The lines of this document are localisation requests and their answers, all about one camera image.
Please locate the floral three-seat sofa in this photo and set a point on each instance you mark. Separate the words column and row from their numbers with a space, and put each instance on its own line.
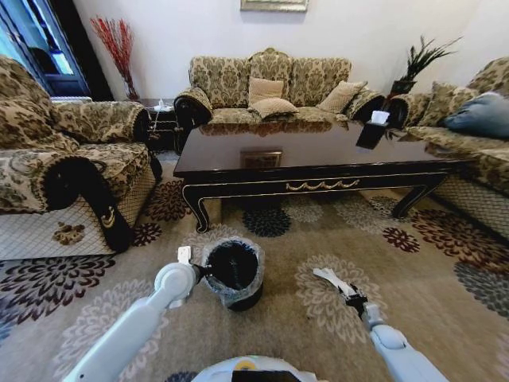
column 274, row 87

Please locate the dark wooden side table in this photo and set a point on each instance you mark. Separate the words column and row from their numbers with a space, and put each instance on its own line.
column 161, row 123

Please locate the white robot front shell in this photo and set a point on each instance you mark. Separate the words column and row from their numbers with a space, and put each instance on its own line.
column 250, row 370

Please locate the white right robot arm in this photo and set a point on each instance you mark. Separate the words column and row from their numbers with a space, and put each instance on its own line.
column 391, row 342

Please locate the framed wall picture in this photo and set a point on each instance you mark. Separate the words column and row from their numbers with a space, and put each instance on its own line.
column 274, row 5

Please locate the dark blue door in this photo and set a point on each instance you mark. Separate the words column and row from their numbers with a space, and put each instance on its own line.
column 51, row 44

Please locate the dark glossy wooden coffee table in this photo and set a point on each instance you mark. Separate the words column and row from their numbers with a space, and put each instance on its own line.
column 314, row 153

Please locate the green potted plant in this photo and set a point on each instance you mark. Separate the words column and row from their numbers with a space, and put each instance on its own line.
column 413, row 67

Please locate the floral patterned cushion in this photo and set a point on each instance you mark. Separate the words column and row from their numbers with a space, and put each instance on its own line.
column 445, row 103

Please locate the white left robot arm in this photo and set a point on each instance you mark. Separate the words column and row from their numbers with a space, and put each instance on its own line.
column 131, row 318

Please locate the floral patterned rug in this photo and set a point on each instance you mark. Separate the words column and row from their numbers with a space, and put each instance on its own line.
column 310, row 270

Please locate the floral sofa with lattice skirt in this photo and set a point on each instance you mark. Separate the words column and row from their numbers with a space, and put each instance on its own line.
column 469, row 159

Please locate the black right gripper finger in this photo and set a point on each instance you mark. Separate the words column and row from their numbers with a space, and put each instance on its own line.
column 344, row 288
column 357, row 290

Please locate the red branch decoration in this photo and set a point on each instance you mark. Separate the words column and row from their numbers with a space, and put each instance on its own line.
column 117, row 51

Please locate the blue cushion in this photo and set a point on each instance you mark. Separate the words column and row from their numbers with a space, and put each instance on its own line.
column 479, row 115

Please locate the beige quilted cushion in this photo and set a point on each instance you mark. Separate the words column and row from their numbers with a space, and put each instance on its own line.
column 273, row 107
column 341, row 96
column 265, row 90

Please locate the white paper strip trash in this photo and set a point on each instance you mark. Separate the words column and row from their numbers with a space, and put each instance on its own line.
column 327, row 275

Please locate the black tissue box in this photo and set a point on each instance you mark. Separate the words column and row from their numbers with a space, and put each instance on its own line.
column 371, row 133

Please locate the black trash bin with liner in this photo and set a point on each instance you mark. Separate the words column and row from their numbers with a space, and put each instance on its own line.
column 234, row 274

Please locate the floral armchair with black arms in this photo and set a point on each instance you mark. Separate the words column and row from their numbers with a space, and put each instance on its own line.
column 59, row 159

